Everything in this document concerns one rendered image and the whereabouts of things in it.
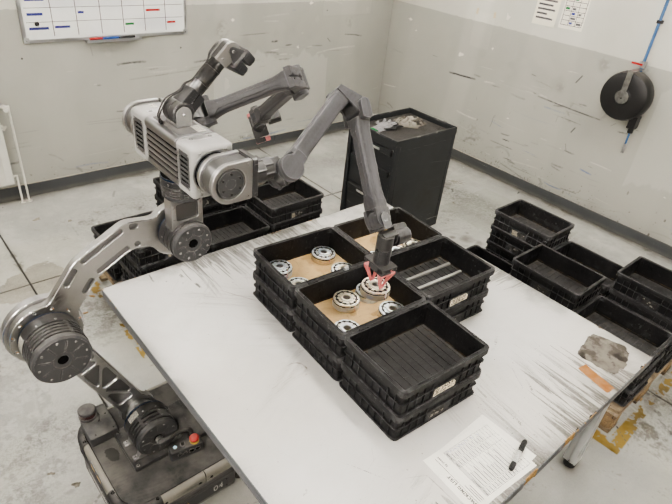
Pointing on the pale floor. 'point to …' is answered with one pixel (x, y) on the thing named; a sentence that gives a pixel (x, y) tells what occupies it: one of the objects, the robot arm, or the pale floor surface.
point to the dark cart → (405, 164)
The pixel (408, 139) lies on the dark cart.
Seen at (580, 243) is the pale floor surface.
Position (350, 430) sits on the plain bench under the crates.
